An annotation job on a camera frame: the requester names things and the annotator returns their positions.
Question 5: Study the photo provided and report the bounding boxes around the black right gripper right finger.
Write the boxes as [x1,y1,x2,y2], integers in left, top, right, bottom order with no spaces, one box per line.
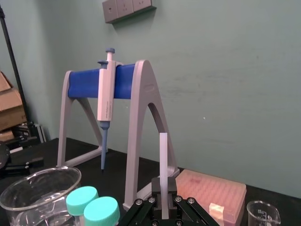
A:
[167,178,214,226]

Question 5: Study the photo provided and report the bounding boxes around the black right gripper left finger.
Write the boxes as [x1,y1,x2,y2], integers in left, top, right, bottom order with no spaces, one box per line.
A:
[120,178,163,226]

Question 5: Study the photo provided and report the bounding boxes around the white stirring rod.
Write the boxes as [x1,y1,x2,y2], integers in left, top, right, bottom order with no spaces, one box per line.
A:
[159,132,169,220]

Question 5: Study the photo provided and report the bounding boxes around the pale tape piece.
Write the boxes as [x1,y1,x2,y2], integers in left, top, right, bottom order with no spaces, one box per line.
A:
[209,202,226,218]

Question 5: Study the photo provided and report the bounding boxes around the pink pipette tip box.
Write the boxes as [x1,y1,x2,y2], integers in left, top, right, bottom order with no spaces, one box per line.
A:
[175,169,247,223]

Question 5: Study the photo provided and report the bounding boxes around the bottle with teal screw cap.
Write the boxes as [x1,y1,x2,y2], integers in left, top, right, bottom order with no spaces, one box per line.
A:
[83,196,121,226]
[65,186,100,226]

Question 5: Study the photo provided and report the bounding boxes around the black table cloth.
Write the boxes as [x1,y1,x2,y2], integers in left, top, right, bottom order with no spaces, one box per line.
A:
[0,137,301,226]

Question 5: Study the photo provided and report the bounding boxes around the small clear glass beaker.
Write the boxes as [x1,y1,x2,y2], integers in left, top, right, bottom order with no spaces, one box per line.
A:
[246,200,282,226]

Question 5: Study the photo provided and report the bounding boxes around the grey pipette stand blue bar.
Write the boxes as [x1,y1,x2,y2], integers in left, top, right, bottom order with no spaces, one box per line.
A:
[57,60,181,210]

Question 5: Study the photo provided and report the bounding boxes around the large clear glass beaker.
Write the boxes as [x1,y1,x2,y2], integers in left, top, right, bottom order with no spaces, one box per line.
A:
[0,166,82,226]

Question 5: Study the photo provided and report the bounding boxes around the white pipette with blue tip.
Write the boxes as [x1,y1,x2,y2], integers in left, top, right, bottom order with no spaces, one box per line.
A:
[97,48,124,175]

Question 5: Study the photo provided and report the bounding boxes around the black metal parts stack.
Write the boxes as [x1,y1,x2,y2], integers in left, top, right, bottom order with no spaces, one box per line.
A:
[11,120,51,148]

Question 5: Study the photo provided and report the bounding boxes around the small brown cardboard box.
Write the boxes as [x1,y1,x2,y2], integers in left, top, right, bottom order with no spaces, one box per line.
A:
[0,71,13,93]

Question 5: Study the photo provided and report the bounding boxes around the black stand pole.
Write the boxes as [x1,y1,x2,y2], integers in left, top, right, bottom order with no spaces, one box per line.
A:
[0,0,31,142]

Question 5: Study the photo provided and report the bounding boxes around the black bracket with round plate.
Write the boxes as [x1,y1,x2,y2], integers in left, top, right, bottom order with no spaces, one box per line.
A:
[0,141,45,177]

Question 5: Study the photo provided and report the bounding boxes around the grey wall socket panel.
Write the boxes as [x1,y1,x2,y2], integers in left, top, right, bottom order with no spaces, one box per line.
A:
[102,0,157,24]

